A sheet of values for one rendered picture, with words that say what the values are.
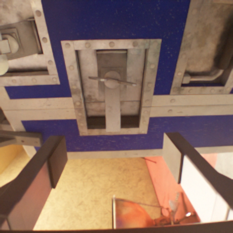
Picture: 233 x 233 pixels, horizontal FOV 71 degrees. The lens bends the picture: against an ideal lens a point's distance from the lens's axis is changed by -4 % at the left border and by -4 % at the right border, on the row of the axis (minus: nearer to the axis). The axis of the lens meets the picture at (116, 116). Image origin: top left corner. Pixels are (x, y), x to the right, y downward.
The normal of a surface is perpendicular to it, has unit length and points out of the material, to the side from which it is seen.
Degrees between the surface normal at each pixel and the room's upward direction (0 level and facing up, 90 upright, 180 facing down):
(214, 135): 90
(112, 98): 90
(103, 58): 90
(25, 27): 124
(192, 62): 90
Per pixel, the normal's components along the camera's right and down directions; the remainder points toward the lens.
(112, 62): 0.04, 0.29
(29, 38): 0.59, 0.53
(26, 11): 0.04, 0.65
